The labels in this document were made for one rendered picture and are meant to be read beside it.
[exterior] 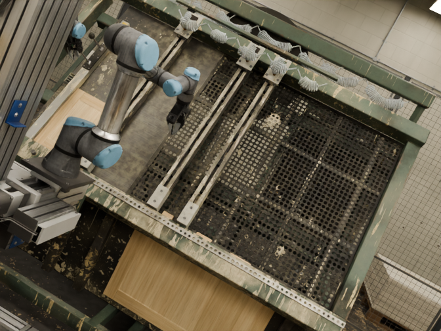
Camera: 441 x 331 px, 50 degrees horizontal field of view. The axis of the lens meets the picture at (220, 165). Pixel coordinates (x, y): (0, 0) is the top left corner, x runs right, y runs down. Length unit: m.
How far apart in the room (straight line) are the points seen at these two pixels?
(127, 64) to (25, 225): 0.67
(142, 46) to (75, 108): 1.19
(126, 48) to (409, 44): 6.14
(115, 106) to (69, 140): 0.25
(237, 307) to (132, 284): 0.62
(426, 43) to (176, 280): 5.75
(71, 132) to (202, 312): 1.33
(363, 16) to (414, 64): 1.01
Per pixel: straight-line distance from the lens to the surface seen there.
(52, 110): 2.87
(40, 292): 2.90
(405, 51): 7.57
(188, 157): 2.60
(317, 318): 2.48
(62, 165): 1.99
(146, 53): 1.78
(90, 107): 2.87
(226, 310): 2.76
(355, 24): 7.55
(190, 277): 2.75
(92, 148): 1.89
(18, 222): 1.79
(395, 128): 2.92
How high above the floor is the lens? 1.67
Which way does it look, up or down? 9 degrees down
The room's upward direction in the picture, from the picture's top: 27 degrees clockwise
